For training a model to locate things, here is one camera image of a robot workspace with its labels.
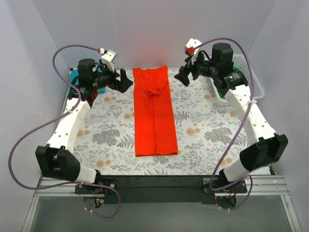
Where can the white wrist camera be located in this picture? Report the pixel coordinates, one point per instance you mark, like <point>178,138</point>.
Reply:
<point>192,50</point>
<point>108,58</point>

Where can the white plastic basket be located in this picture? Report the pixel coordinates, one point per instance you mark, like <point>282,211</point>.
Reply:
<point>241,65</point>

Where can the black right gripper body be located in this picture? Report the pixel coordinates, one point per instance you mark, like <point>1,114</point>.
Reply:
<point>191,72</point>

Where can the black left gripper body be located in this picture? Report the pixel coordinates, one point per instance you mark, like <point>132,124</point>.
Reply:
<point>117,80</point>

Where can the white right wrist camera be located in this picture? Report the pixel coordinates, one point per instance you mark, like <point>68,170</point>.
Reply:
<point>192,50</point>

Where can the aluminium frame rail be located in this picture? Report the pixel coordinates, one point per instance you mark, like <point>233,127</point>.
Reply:
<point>262,185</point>

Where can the folded teal t shirt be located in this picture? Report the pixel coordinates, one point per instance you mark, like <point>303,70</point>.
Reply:
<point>73,80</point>

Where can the floral patterned table mat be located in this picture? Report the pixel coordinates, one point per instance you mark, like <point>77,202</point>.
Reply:
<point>106,137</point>

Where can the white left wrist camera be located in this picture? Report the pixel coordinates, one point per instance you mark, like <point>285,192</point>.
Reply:
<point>108,58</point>

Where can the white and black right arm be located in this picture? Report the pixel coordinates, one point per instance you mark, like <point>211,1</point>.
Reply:
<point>265,145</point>

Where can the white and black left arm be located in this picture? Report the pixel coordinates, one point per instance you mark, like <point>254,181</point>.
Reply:
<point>56,159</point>

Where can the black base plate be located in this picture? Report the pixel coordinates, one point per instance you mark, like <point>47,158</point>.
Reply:
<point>160,188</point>

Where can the crumpled green t shirt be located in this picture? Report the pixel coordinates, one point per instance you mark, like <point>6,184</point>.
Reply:
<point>231,81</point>

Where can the orange t shirt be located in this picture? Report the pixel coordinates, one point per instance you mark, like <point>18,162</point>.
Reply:
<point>155,132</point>

